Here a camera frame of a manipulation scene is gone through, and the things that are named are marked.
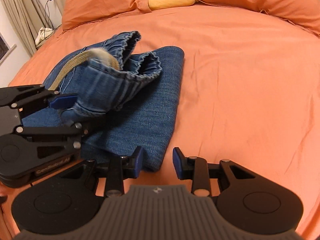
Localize beige webbing belt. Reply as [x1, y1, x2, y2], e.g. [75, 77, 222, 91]
[48, 48, 120, 90]

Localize blue denim jeans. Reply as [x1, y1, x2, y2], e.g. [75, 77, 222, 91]
[22, 31, 184, 171]

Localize left bedside table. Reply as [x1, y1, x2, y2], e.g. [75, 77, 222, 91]
[35, 25, 61, 49]

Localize white cloth on nightstand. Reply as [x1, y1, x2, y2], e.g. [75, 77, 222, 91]
[35, 27, 54, 46]

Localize left orange pillow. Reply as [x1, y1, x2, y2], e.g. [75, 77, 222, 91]
[62, 0, 151, 30]

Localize orange bed sheet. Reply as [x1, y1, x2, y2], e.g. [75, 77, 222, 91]
[0, 3, 320, 240]

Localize beige curtain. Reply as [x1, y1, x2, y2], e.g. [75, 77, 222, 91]
[1, 0, 45, 56]

